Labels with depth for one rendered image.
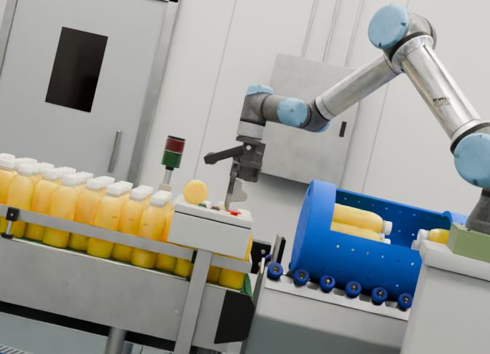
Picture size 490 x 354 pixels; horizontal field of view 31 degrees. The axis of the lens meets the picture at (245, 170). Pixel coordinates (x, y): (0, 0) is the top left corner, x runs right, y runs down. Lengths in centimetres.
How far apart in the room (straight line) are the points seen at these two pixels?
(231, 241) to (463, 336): 60
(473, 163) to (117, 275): 96
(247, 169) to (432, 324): 71
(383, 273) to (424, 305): 42
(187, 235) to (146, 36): 410
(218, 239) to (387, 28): 67
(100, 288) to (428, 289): 86
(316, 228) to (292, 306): 23
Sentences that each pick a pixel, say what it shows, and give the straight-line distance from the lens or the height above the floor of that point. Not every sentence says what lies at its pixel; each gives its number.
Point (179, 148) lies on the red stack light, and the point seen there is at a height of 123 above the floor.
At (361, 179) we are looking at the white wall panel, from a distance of 595.
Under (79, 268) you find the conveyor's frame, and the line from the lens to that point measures 236.
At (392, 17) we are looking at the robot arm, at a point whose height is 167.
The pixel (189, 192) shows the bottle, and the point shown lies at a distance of 241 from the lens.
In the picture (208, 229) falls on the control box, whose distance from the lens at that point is 221.
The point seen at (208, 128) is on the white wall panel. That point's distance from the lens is 609.
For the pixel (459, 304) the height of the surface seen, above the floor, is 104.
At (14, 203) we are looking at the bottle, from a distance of 241.
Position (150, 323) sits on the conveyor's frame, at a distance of 237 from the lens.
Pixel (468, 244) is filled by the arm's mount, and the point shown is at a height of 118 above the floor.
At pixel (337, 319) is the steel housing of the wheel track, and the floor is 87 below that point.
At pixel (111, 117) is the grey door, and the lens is 623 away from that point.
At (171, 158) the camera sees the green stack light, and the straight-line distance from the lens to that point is 287.
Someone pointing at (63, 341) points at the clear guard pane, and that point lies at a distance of 292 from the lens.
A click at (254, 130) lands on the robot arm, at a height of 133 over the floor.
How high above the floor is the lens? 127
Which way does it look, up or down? 1 degrees down
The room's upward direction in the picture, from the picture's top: 13 degrees clockwise
